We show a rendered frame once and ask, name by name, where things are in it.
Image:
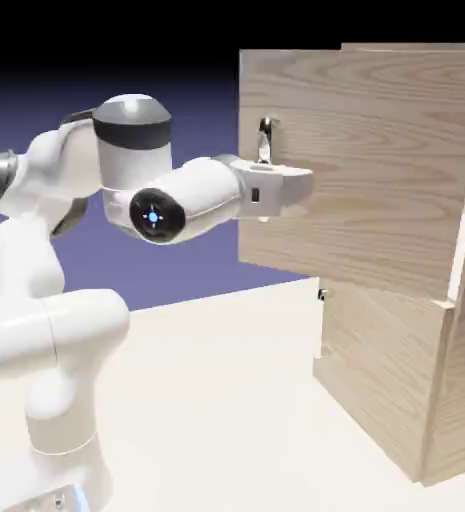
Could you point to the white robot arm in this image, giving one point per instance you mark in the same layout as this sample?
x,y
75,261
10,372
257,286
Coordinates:
x,y
76,328

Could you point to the large light wood door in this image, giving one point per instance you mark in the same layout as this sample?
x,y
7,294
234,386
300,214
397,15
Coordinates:
x,y
356,120

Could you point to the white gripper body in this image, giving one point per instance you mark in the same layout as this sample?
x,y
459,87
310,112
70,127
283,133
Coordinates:
x,y
298,184

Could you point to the small light wood door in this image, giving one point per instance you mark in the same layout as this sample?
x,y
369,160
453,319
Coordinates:
x,y
380,368

